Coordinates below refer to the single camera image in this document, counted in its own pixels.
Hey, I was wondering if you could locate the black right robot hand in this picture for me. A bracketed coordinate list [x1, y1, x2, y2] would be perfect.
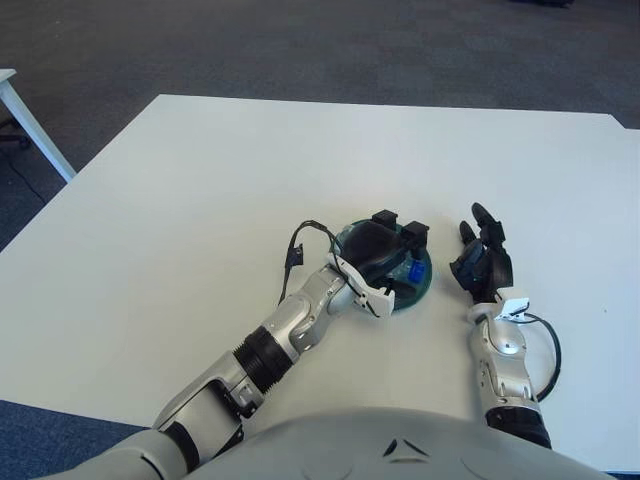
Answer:
[448, 202, 515, 304]

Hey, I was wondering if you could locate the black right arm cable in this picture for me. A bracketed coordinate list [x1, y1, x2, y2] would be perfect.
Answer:
[524, 312, 562, 401]

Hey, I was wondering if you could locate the grey robot torso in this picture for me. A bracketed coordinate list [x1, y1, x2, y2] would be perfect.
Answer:
[192, 407, 640, 480]

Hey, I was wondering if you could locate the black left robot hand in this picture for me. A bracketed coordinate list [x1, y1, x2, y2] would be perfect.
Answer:
[339, 209, 431, 296]

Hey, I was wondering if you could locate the white table leg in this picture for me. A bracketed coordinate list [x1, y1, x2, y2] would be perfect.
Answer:
[0, 68, 77, 184]

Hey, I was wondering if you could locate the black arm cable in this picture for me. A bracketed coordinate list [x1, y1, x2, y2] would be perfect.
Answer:
[276, 219, 341, 306]
[524, 312, 562, 401]

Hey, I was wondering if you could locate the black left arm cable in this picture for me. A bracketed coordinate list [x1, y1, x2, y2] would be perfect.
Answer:
[276, 219, 341, 306]

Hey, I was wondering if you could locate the teal round plate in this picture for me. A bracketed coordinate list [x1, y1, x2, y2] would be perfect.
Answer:
[332, 217, 434, 314]

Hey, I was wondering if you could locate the dark chair base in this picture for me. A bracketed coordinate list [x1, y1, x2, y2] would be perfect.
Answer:
[0, 117, 31, 151]

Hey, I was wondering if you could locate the thin black floor cable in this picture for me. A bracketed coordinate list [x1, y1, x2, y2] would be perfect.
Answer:
[0, 152, 47, 204]

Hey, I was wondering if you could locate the clear bottle with blue cap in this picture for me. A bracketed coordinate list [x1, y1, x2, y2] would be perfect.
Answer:
[389, 254, 429, 287]

